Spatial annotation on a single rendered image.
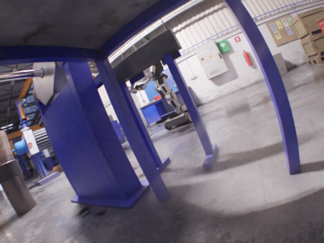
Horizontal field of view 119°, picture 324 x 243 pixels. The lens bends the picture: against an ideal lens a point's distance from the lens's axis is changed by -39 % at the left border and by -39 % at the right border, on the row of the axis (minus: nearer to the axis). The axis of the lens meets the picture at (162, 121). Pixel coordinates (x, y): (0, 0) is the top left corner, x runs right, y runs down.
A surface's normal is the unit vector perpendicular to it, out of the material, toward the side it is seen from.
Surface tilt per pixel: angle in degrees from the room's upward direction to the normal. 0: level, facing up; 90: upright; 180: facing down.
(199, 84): 90
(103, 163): 90
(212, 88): 90
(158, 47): 90
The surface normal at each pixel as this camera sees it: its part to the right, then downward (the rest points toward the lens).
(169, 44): -0.42, 0.25
